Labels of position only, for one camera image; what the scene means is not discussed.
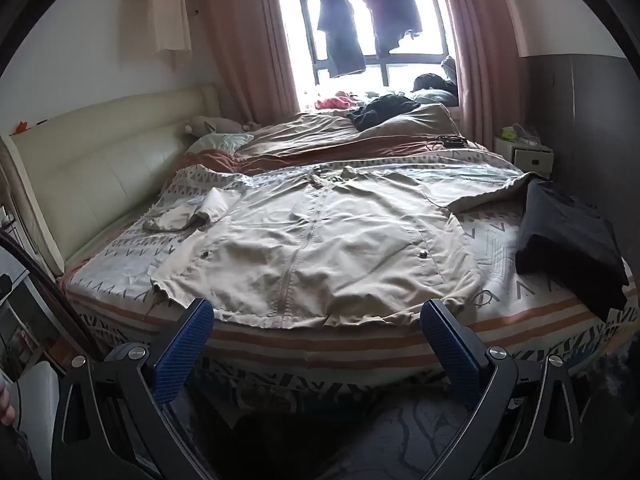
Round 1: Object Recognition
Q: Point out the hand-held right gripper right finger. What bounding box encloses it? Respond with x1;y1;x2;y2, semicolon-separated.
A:
420;298;586;480

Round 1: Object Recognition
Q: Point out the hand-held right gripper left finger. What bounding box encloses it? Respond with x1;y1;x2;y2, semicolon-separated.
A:
50;298;236;480

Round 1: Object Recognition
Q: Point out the beige jacket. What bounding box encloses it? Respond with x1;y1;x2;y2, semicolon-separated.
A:
142;165;538;330

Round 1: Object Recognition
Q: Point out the black clothes pile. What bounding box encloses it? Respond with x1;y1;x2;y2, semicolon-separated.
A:
347;94;421;128

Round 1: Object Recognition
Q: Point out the person's left hand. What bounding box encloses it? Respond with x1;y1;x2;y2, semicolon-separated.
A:
0;379;17;427

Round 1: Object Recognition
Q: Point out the bed with patterned sheet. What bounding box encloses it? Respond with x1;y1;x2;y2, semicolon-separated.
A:
60;157;640;411

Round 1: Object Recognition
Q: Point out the black curved tube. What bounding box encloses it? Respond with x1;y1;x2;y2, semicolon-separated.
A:
0;234;103;361

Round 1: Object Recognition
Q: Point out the dark folded garment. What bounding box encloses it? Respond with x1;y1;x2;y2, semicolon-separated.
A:
515;178;631;321

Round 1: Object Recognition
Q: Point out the cream padded headboard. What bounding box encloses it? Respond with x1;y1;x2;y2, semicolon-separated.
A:
0;84;223;276

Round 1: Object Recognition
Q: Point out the white nightstand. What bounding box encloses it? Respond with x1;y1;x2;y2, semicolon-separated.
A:
492;132;555;181

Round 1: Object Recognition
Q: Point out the light green pillow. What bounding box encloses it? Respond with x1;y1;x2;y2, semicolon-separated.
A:
187;132;256;156

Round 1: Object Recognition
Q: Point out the beige plush toy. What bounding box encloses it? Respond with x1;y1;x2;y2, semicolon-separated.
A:
182;115;261;137

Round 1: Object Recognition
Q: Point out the brown duvet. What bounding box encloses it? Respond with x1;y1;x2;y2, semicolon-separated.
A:
180;102;491;176

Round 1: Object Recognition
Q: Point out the dark pillow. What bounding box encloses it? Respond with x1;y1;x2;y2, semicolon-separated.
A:
410;74;458;107

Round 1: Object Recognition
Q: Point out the pink cloth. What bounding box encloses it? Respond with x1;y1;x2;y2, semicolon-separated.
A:
315;92;358;111

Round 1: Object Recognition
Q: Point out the window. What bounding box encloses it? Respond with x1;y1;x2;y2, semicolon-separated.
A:
295;0;451;92

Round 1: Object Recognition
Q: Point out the pink curtain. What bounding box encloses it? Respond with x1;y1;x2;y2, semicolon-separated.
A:
197;0;301;126
432;0;531;148

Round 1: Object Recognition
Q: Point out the dark hanging jacket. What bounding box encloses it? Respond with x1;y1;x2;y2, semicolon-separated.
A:
317;0;368;79

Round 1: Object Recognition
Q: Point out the cream hanging cloth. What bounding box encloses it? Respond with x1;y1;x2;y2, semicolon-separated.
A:
119;0;193;68

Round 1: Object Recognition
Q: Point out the dark hanging garment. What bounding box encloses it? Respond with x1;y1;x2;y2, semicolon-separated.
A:
382;0;423;56

